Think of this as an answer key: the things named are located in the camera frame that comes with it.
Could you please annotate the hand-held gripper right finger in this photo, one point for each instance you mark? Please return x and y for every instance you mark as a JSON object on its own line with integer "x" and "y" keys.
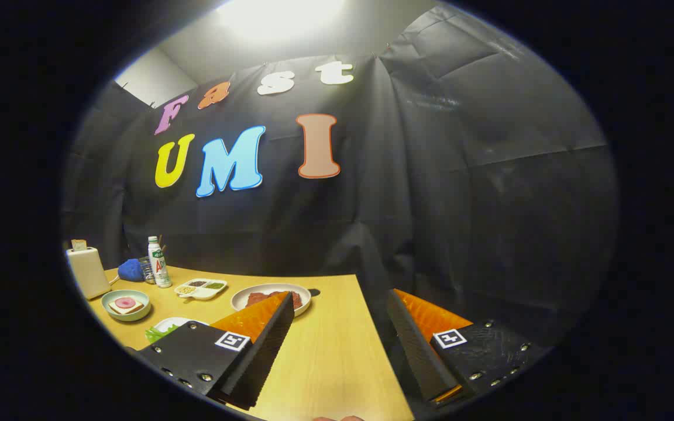
{"x": 419, "y": 351}

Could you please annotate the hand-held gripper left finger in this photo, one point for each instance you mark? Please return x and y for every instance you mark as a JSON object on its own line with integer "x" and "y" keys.
{"x": 261, "y": 362}

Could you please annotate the green lettuce leaf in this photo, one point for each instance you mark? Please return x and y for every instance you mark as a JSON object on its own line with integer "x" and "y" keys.
{"x": 158, "y": 334}

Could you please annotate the toasted bread slice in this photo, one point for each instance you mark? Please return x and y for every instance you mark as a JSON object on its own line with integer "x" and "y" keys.
{"x": 78, "y": 245}

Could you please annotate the red meat slices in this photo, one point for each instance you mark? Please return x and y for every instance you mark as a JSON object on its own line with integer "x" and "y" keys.
{"x": 258, "y": 299}

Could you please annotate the white bowl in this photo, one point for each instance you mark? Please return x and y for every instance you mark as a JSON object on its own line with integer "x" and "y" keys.
{"x": 240, "y": 301}

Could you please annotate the white divided dish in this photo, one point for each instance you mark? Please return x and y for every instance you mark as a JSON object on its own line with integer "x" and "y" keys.
{"x": 201, "y": 293}

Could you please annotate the white square plate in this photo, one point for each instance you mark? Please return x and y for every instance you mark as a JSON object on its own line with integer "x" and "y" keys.
{"x": 176, "y": 322}

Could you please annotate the pile of yellow soybeans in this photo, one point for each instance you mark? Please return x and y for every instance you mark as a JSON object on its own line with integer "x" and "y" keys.
{"x": 186, "y": 289}

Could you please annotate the pale green plate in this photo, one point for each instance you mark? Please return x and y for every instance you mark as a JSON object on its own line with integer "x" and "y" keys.
{"x": 138, "y": 314}

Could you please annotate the white bottle green cap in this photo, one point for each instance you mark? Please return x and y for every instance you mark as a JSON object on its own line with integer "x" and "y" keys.
{"x": 160, "y": 269}

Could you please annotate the black backdrop cloth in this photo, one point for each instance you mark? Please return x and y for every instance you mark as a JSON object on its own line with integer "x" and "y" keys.
{"x": 430, "y": 204}

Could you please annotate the plain bread slice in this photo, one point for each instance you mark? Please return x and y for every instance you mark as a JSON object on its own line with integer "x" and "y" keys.
{"x": 116, "y": 309}

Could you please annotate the blue cloth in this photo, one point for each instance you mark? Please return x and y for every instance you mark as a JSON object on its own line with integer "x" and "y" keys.
{"x": 130, "y": 270}

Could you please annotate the cream white toaster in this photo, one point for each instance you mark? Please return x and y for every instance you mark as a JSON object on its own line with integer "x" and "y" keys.
{"x": 88, "y": 275}

